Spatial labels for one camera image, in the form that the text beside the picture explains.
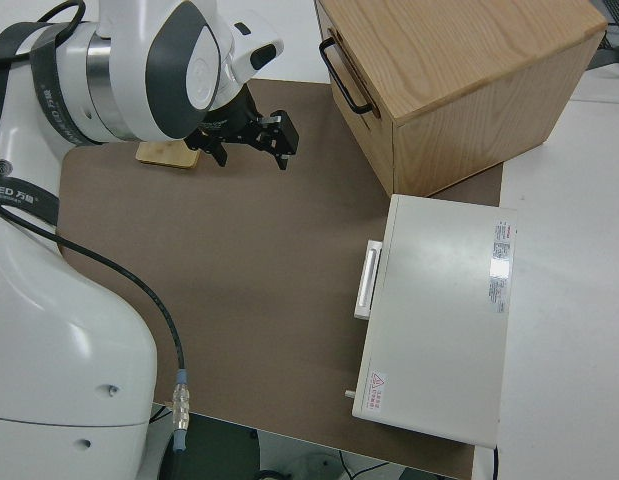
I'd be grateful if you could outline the brown table mat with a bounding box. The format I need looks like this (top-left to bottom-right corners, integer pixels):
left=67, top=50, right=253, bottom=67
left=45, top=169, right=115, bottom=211
left=56, top=78, right=505, bottom=480

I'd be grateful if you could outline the white toaster oven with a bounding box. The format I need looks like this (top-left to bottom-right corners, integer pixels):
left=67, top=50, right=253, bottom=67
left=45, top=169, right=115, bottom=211
left=350, top=193, right=519, bottom=449

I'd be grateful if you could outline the wooden mug rack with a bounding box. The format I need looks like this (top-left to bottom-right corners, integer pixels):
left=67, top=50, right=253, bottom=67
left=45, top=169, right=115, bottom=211
left=135, top=139, right=200, bottom=172

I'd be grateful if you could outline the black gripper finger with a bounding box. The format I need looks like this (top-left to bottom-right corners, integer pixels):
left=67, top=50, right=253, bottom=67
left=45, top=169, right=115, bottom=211
left=205, top=141, right=231, bottom=169
left=269, top=110, right=302, bottom=172

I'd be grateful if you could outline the wooden drawer cabinet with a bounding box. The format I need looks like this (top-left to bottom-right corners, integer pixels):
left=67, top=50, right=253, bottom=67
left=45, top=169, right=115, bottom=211
left=313, top=0, right=608, bottom=197

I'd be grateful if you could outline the black velcro cable strap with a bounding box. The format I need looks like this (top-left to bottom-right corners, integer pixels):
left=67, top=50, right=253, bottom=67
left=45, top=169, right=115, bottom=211
left=0, top=172, right=60, bottom=221
left=30, top=27, right=90, bottom=147

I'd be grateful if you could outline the white oven door handle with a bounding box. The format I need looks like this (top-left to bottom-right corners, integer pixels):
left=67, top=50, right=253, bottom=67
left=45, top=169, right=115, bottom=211
left=353, top=240, right=385, bottom=321

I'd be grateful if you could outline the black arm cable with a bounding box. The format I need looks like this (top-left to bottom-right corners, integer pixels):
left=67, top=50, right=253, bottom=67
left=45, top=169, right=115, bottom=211
left=0, top=197, right=193, bottom=480

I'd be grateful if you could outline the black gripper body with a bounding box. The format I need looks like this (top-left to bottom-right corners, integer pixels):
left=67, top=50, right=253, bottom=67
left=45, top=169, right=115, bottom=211
left=185, top=87, right=274, bottom=153

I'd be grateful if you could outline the black drawer handle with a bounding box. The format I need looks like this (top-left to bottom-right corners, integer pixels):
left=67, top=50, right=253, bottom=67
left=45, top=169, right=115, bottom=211
left=318, top=38, right=375, bottom=115

